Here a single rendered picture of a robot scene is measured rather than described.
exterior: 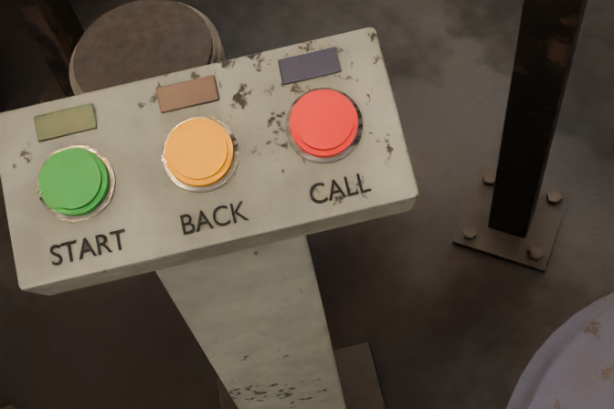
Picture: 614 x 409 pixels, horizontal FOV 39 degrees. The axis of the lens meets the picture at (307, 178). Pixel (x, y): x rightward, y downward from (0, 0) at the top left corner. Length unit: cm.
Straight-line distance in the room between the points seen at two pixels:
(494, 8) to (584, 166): 30
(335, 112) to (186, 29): 21
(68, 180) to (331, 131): 15
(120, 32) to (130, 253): 24
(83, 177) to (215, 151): 8
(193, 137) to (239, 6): 91
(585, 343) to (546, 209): 54
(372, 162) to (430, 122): 73
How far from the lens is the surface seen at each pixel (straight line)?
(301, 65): 53
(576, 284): 114
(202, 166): 51
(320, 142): 50
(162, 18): 70
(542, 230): 116
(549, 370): 64
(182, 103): 53
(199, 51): 67
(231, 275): 58
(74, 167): 52
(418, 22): 136
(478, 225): 115
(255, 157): 52
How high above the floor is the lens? 103
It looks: 59 degrees down
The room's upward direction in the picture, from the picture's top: 12 degrees counter-clockwise
